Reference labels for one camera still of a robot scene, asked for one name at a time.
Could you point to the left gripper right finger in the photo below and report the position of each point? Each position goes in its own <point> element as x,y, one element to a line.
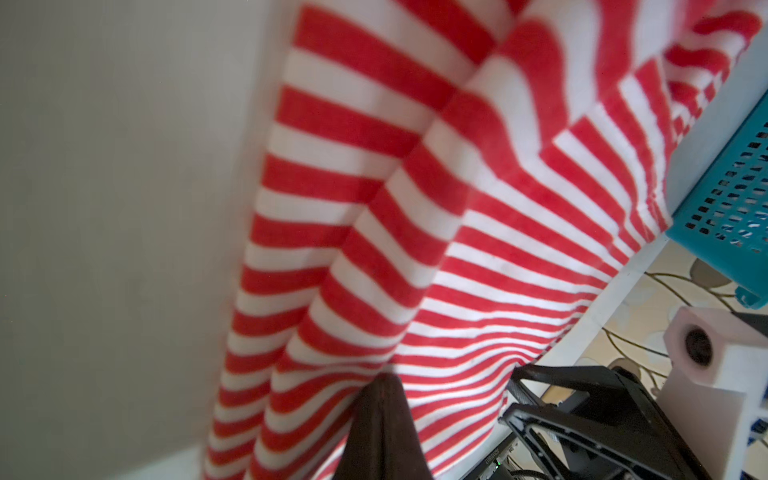
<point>404,455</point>

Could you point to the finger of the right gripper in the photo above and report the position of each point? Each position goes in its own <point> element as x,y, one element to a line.
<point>601,446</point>
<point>599,381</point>

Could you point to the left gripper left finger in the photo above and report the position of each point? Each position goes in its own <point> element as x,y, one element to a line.
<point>363,456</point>

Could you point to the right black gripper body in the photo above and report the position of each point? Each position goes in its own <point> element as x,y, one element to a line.
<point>672,438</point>

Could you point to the red white striped tank top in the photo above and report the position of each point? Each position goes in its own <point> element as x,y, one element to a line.
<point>447,187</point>

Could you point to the teal plastic basket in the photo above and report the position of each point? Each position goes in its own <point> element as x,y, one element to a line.
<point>723,220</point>

